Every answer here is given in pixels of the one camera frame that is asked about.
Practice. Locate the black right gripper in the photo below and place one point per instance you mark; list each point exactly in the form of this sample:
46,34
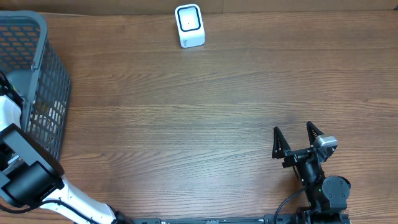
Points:
282,150

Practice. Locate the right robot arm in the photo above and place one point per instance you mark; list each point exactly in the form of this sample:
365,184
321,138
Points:
327,196

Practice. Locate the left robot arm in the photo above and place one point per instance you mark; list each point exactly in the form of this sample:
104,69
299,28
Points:
32,178

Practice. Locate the white barcode scanner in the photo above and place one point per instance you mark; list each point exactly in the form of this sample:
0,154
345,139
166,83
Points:
190,26

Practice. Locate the grey plastic mesh basket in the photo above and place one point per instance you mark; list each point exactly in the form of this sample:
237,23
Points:
36,72

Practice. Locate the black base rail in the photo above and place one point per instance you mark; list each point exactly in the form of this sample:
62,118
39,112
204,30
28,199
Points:
205,221

